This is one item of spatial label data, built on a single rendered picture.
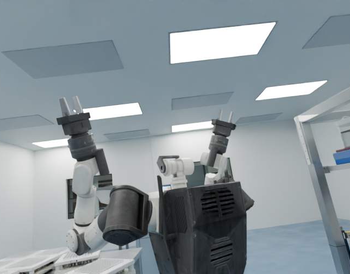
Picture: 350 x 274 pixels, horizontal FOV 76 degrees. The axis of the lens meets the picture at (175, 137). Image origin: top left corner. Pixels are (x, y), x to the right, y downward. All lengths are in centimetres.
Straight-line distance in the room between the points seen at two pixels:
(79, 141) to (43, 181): 654
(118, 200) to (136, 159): 583
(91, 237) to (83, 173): 21
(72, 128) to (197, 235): 52
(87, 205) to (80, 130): 27
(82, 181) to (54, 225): 636
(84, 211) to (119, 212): 26
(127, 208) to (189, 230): 19
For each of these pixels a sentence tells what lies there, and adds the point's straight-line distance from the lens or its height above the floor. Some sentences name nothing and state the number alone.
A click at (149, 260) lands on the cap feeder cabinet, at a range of 378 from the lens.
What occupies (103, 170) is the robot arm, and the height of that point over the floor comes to 135.
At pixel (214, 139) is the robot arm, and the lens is 109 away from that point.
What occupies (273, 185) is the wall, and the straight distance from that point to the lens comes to 695.
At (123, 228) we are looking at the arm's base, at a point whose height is 116.
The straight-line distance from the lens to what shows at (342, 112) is 150.
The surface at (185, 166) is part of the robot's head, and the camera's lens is 83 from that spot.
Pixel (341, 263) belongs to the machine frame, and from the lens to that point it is 181.
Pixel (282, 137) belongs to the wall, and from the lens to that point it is 730.
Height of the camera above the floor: 124
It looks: 14 degrees up
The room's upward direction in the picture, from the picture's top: 8 degrees counter-clockwise
